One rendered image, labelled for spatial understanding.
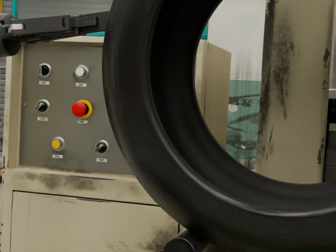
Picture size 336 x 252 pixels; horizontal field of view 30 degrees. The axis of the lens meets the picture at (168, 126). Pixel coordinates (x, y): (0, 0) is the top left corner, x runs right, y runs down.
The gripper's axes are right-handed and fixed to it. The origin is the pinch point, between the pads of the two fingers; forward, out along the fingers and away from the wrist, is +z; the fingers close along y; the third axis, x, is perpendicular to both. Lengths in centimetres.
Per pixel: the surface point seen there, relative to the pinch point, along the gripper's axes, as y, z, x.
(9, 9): 837, -478, -186
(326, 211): -12.6, 34.0, 30.9
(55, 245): 55, -40, 48
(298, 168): 26.1, 28.0, 28.7
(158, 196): -9.8, 10.3, 28.1
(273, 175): 26.1, 23.2, 29.7
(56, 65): 60, -37, 0
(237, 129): 887, -125, 44
